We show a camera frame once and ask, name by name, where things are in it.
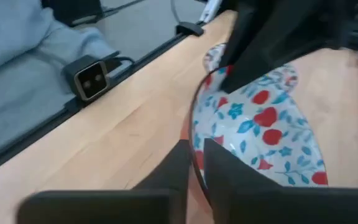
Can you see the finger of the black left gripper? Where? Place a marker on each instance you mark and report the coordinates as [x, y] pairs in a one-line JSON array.
[[259, 49]]

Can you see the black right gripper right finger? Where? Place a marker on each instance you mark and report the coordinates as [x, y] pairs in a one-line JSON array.
[[291, 207]]

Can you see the black frame bracket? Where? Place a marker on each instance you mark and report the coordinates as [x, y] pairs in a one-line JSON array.
[[189, 28]]

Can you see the red teal floral bowl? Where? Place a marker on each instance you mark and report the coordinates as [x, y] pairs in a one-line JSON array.
[[266, 133]]

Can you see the orange navy floral bowl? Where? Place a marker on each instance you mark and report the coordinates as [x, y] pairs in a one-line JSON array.
[[211, 57]]

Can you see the white plastic bar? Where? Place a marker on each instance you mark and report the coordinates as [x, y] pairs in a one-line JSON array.
[[211, 9]]

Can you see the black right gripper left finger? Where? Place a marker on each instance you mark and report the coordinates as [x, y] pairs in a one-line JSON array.
[[104, 208]]

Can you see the black table edge camera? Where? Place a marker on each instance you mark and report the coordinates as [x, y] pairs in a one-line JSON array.
[[90, 80]]

